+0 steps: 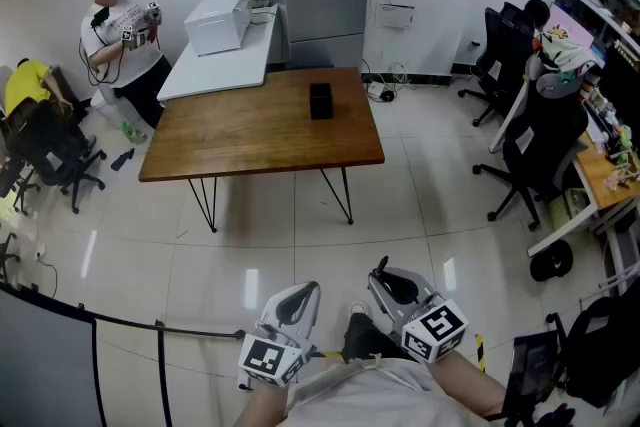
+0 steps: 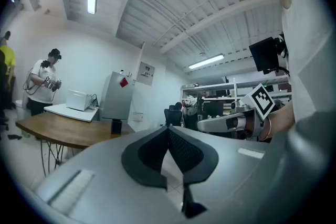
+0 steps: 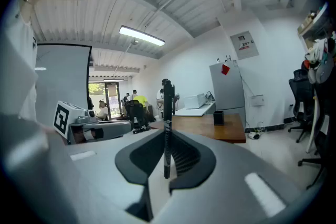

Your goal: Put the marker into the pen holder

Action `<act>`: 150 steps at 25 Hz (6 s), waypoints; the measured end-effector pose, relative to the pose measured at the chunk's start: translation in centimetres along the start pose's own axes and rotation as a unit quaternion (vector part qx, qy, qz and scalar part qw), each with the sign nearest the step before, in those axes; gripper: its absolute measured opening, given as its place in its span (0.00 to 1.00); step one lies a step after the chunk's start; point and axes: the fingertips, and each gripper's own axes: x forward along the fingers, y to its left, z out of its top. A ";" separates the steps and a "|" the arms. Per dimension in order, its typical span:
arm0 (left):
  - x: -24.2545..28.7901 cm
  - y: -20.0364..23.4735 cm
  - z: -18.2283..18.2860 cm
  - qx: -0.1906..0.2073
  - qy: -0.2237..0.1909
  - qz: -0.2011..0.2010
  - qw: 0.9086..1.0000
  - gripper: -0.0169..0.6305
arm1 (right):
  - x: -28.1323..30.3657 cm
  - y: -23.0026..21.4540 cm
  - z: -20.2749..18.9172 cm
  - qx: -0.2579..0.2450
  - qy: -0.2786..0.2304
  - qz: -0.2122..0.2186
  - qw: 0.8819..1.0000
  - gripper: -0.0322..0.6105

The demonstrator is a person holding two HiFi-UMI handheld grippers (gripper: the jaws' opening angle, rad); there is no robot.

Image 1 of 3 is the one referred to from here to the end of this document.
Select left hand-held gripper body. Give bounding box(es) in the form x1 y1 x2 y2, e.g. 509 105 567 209
237 317 318 389

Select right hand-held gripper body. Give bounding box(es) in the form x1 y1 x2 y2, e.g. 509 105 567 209
394 296 470 364

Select small black box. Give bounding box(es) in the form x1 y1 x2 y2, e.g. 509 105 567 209
309 82 335 121

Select person's right forearm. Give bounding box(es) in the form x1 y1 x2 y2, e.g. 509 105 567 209
428 348 509 419

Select person's left forearm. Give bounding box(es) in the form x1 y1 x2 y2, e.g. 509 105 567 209
233 377 296 427

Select person's black trouser leg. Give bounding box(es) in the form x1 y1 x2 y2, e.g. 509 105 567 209
341 312 417 365

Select yellow black striped tape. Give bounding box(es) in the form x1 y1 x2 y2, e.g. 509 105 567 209
474 333 488 374

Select person's white shirt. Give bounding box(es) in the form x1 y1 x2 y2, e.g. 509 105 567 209
283 357 496 427

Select black hairpin table leg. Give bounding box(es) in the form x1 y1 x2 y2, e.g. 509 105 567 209
187 176 220 234
319 166 355 226

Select black cap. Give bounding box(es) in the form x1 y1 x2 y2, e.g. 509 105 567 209
529 239 575 283

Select green box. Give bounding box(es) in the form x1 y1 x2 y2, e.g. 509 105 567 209
548 188 592 232

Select black backpack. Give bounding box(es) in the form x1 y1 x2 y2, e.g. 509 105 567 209
564 296 640 409

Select black office chair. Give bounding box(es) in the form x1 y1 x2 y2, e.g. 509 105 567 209
457 1 536 128
471 64 591 232
6 101 108 216

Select green plastic bottle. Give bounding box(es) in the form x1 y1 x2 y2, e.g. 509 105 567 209
120 120 148 146

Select grey panel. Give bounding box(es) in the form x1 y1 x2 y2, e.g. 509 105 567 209
0 289 99 427

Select white bin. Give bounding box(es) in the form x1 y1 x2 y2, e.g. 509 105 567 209
90 86 133 129

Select white cartoon print blanket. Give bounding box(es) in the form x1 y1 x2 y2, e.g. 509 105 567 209
536 26 599 74

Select black monitor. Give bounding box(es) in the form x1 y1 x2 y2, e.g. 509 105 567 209
596 41 640 152

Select white microwave oven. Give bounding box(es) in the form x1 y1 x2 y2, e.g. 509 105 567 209
183 0 251 58

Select brown cabinet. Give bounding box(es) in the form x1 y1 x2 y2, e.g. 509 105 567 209
49 64 89 122

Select pink monitor screen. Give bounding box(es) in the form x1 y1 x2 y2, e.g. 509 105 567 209
541 3 596 49

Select white floor cables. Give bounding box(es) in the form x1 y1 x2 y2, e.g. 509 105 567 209
383 61 427 92

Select black floor cable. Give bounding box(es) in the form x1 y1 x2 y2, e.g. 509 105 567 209
34 254 59 299

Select white wall router box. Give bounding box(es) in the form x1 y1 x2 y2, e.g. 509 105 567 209
375 2 417 31

